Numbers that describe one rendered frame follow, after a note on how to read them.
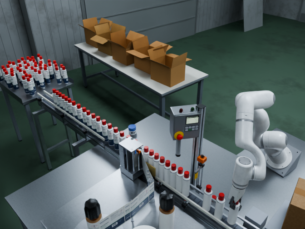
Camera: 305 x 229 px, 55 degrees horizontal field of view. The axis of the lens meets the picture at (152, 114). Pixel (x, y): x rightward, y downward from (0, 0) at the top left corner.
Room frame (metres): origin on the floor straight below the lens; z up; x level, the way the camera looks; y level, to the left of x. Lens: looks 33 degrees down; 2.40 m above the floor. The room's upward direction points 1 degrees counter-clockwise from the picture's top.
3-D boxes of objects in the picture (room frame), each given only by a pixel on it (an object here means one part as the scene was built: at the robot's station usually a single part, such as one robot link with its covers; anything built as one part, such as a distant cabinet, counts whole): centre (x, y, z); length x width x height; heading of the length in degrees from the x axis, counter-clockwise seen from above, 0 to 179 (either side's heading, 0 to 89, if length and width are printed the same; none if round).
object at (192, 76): (4.03, 0.27, 0.39); 2.20 x 0.80 x 0.78; 39
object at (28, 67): (3.17, 1.46, 0.98); 0.57 x 0.46 x 0.21; 135
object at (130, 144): (1.57, 0.15, 1.14); 0.14 x 0.11 x 0.01; 45
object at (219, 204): (1.16, -0.40, 0.98); 0.05 x 0.05 x 0.20
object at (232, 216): (1.10, -0.46, 1.02); 0.05 x 0.05 x 0.20
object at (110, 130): (1.90, 0.34, 0.98); 0.05 x 0.05 x 0.20
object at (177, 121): (1.48, -0.20, 1.38); 0.17 x 0.10 x 0.19; 100
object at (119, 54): (3.93, 0.35, 0.97); 0.45 x 0.44 x 0.37; 132
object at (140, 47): (3.65, 0.02, 0.96); 0.53 x 0.45 x 0.37; 130
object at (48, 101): (2.33, 0.78, 0.47); 1.17 x 0.36 x 0.95; 45
